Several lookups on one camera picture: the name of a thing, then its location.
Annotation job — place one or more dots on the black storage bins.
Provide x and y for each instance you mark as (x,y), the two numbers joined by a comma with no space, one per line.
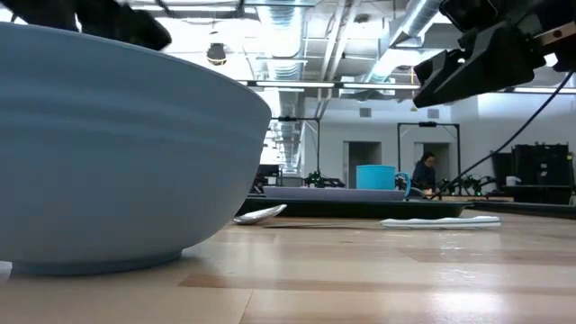
(540,171)

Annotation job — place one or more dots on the dark green plastic tray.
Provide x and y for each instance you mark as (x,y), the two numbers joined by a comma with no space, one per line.
(351,209)

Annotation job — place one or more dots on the black ceiling lamp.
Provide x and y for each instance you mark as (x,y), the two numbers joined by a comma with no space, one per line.
(216,54)

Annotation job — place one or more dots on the silver ventilation duct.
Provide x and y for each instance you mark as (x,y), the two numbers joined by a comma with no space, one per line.
(409,31)

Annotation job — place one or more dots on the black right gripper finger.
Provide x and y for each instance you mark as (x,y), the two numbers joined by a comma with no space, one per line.
(477,63)

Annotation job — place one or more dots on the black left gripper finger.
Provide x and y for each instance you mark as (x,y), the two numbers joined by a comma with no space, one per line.
(126,22)

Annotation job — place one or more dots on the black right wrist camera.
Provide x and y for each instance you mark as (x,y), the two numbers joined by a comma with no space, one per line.
(468,13)

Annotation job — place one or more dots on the person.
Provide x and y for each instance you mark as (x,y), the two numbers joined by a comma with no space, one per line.
(424,173)

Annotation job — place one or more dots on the black background robot arm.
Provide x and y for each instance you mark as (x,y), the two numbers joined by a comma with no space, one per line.
(324,181)
(470,183)

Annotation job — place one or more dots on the black gantry frame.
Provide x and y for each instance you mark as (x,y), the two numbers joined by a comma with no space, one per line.
(318,148)
(398,153)

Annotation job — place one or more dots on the lavender plate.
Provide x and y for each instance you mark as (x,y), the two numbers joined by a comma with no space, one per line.
(333,194)

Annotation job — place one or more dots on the blue bowl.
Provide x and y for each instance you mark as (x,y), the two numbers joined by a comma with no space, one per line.
(112,157)

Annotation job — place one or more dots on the ceiling light strip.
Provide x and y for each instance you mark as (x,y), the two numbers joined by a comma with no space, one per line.
(292,84)

